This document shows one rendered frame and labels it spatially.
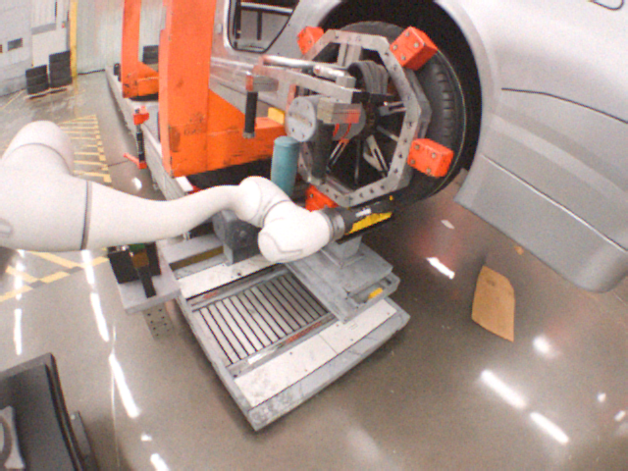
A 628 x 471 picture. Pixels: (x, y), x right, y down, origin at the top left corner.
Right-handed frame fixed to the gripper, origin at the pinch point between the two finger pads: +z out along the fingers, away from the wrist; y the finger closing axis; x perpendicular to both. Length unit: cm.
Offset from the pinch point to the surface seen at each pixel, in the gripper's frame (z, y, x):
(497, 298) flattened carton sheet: 96, -10, -78
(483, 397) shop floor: 27, 5, -95
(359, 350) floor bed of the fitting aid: -5, -28, -51
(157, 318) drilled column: -67, -60, -12
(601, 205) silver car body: 7, 61, -16
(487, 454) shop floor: 5, 17, -107
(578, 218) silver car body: 7, 54, -17
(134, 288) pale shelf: -71, -28, 1
